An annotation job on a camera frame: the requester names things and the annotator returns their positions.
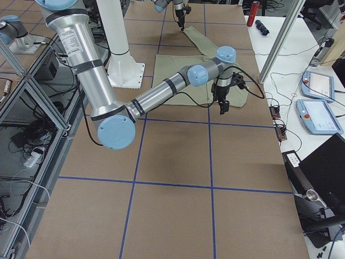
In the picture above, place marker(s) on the teach pendant tablet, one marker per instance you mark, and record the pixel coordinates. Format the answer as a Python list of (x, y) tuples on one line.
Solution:
[(318, 86), (317, 117)]

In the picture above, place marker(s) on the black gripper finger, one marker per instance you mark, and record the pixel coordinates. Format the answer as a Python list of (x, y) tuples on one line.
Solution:
[(224, 106)]

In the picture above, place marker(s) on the red cylindrical bottle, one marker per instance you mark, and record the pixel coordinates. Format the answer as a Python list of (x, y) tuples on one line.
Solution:
[(253, 11)]

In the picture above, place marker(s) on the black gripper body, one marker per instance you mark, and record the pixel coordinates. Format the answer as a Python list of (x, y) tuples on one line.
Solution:
[(179, 13), (222, 93)]

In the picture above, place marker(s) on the orange black connector module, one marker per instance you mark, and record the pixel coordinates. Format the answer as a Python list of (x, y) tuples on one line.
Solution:
[(275, 112)]

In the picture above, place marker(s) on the aluminium frame post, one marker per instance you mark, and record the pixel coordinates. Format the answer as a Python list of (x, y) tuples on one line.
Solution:
[(281, 37)]

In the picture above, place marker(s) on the black monitor on stand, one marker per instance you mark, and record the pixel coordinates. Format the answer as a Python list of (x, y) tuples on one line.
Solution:
[(318, 181)]

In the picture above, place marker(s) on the folded dark blue umbrella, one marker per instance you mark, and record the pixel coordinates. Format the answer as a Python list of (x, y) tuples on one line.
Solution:
[(262, 28)]

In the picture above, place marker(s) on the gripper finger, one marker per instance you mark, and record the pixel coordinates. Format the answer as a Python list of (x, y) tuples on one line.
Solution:
[(180, 24)]

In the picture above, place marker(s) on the far teach pendant tablet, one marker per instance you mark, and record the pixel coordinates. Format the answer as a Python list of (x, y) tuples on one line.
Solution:
[(318, 86)]

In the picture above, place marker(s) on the white camera stand pedestal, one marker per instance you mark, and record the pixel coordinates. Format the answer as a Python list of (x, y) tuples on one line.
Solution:
[(123, 71)]

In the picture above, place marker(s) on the near teach pendant tablet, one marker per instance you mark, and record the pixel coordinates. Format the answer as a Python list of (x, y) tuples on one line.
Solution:
[(317, 117)]

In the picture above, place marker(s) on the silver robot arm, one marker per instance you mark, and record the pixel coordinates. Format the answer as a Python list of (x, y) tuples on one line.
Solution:
[(160, 5), (113, 119)]

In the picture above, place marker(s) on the brown paper table cover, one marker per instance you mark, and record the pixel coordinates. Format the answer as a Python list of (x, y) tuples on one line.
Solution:
[(193, 184)]

